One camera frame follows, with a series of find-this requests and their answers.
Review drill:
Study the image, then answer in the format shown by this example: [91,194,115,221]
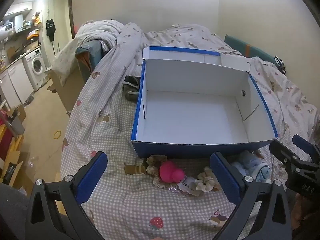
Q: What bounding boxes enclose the light blue plush toy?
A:
[230,150,272,184]

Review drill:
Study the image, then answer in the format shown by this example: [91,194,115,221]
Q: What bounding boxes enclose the cream scrunchie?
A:
[194,166,222,193]

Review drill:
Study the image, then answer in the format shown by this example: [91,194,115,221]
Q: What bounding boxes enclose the flat cardboard boxes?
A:
[0,150,24,189]

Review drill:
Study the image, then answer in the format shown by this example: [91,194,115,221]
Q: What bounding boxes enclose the blue denim cloth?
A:
[76,39,110,68]

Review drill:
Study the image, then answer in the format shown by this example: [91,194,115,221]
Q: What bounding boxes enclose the brown lace scrunchie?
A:
[146,155,173,188]

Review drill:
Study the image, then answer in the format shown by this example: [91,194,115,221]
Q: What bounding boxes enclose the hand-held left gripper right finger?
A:
[210,151,293,240]

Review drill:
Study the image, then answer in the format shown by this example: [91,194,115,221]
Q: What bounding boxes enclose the pink soft toy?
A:
[159,161,185,183]

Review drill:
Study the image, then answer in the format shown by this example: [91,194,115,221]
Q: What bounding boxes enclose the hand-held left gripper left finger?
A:
[26,151,108,240]

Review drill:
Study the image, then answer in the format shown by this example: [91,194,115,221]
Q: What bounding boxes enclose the person's right hand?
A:
[291,194,320,240]

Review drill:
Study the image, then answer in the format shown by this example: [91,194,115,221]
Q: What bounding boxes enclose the small dark object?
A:
[274,55,287,74]

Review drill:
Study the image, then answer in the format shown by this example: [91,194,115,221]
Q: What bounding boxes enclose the person's grey trouser leg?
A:
[0,182,32,240]

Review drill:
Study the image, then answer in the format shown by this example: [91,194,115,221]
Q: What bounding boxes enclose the blue and white cardboard box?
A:
[131,46,279,158]

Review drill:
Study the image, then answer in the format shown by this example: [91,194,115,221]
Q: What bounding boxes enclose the brown door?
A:
[67,0,75,39]

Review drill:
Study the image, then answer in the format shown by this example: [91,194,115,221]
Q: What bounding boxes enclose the open cardboard box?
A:
[6,104,27,135]

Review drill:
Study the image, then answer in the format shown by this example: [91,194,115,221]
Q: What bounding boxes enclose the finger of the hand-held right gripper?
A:
[292,134,320,162]
[269,140,304,172]

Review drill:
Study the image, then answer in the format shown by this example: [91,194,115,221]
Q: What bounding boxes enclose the olive green cloth bag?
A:
[122,75,142,103]

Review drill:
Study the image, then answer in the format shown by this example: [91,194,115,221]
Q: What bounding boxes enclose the clear plastic packet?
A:
[169,176,200,197]

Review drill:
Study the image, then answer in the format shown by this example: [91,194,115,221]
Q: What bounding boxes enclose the teal cushion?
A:
[224,34,275,63]

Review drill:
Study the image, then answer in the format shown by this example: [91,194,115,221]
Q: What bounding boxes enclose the white washing machine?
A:
[22,48,47,90]

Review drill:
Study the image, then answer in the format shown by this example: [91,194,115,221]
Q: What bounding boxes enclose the grey checked bedsheet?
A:
[61,90,298,240]

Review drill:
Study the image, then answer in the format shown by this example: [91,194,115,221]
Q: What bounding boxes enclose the black hanging bag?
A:
[46,19,56,42]

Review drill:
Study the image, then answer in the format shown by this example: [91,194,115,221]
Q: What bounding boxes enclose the wooden rack with red items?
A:
[0,110,25,170]

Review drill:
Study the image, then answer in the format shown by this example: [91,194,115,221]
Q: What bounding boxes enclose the white kitchen cabinets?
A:
[0,60,34,105]

